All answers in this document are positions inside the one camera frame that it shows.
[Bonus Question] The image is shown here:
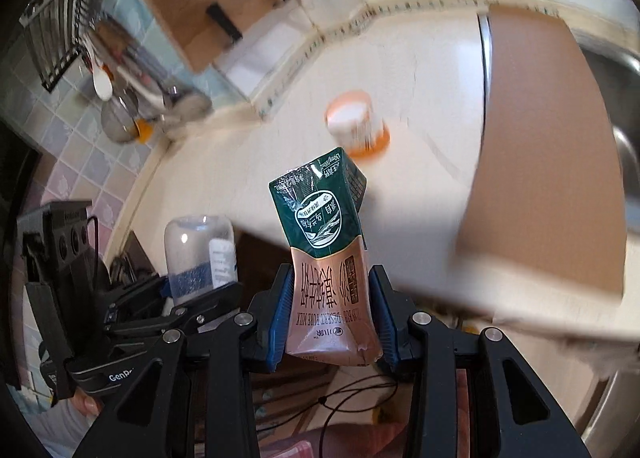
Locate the black cable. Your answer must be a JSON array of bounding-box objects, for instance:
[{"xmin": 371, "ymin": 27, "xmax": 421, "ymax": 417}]
[{"xmin": 255, "ymin": 375, "xmax": 401, "ymax": 439}]

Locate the person's left hand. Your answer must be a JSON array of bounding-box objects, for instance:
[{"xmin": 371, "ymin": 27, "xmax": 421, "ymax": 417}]
[{"xmin": 65, "ymin": 390, "xmax": 103, "ymax": 421}]

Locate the black cutting board holder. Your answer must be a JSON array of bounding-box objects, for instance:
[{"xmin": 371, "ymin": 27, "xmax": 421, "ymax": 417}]
[{"xmin": 206, "ymin": 0, "xmax": 292, "ymax": 46}]

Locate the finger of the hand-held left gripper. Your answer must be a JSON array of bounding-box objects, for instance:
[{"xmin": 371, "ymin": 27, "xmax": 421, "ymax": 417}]
[
  {"xmin": 102, "ymin": 275, "xmax": 173, "ymax": 324},
  {"xmin": 169, "ymin": 282, "xmax": 246, "ymax": 332}
]

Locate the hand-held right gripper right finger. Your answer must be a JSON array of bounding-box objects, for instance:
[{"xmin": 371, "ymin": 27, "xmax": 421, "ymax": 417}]
[{"xmin": 369, "ymin": 265, "xmax": 593, "ymax": 458}]

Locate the stainless steel sink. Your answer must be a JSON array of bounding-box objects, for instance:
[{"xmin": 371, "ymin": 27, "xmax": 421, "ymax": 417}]
[{"xmin": 477, "ymin": 13, "xmax": 640, "ymax": 289}]

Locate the black wall shelf rack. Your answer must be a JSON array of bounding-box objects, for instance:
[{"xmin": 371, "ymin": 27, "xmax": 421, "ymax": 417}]
[{"xmin": 19, "ymin": 0, "xmax": 98, "ymax": 91}]

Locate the steel mesh strainer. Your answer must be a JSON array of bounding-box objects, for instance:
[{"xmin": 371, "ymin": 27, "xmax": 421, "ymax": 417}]
[{"xmin": 100, "ymin": 88, "xmax": 153, "ymax": 145}]

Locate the clear plastic egg tray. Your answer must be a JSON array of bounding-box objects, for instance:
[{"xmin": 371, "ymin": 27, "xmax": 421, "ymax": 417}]
[{"xmin": 164, "ymin": 214, "xmax": 238, "ymax": 306}]

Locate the green brown milk carton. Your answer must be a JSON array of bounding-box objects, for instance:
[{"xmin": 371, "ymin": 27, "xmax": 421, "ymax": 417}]
[{"xmin": 268, "ymin": 147, "xmax": 385, "ymax": 368}]

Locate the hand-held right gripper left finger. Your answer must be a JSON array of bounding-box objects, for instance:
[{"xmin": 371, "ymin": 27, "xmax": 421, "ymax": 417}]
[{"xmin": 72, "ymin": 263, "xmax": 296, "ymax": 458}]

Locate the white spoon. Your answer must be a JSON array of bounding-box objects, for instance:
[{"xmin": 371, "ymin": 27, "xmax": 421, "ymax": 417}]
[{"xmin": 82, "ymin": 45, "xmax": 113, "ymax": 101}]

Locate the brown cardboard sheet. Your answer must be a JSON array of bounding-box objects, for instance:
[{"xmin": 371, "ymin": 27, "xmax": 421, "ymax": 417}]
[{"xmin": 457, "ymin": 3, "xmax": 628, "ymax": 301}]

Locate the black gas stove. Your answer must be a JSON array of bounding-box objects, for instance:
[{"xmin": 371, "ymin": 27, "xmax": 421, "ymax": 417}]
[{"xmin": 107, "ymin": 230, "xmax": 168, "ymax": 289}]

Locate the steel ladle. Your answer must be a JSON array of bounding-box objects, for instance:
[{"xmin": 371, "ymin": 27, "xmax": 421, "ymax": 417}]
[{"xmin": 100, "ymin": 18, "xmax": 213, "ymax": 126}]

